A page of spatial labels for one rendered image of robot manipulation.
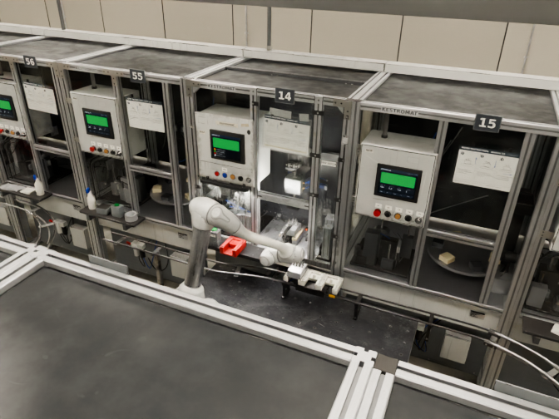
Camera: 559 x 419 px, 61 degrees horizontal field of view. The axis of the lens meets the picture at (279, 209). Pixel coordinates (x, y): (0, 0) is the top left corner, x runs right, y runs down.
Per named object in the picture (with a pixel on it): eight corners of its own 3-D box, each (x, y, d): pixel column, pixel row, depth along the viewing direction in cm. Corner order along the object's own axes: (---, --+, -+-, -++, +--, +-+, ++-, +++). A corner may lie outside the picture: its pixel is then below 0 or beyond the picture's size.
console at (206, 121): (197, 177, 324) (192, 112, 301) (218, 162, 347) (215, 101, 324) (251, 189, 309) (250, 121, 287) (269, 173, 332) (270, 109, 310)
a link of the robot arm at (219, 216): (244, 219, 268) (229, 210, 276) (228, 205, 253) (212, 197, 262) (233, 239, 266) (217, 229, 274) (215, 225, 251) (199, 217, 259)
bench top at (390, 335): (126, 362, 273) (124, 357, 271) (218, 265, 358) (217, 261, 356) (382, 464, 221) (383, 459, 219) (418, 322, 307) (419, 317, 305)
